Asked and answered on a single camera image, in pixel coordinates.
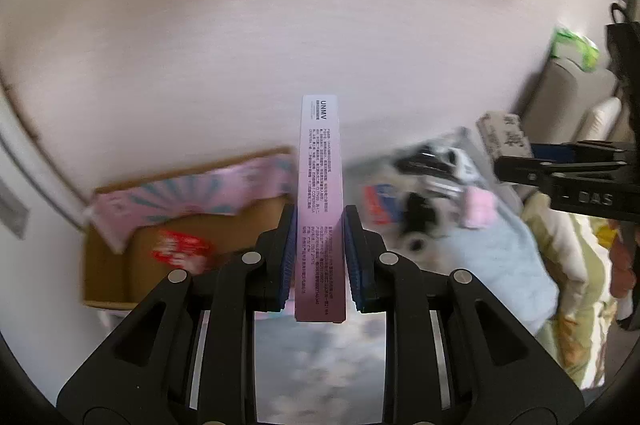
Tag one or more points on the pink patterned cardboard box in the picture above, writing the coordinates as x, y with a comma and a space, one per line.
107, 265

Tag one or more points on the slim pink carton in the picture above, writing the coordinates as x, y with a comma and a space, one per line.
320, 185

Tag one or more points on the pink fuzzy roll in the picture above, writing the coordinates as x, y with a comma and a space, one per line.
478, 207

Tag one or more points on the red blue tissue packet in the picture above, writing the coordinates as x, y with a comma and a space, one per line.
382, 205

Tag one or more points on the light blue floral blanket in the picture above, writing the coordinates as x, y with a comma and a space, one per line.
480, 270

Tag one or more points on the person's right hand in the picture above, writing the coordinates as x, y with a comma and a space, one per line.
625, 270

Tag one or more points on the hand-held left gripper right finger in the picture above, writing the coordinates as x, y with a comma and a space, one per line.
350, 250

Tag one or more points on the red snack packet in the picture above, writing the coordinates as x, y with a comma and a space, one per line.
180, 250

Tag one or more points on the black hair clip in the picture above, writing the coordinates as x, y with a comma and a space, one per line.
425, 165

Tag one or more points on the grey patterned box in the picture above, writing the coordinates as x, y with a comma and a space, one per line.
504, 136

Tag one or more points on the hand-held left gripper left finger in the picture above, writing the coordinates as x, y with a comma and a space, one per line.
288, 250

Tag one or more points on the beige sofa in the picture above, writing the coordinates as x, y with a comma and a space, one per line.
565, 100

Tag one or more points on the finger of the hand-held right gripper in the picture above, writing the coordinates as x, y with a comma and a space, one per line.
575, 192
555, 151

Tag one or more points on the green white packet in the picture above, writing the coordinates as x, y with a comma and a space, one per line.
574, 49

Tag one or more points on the yellow floral quilt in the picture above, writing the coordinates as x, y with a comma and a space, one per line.
575, 285

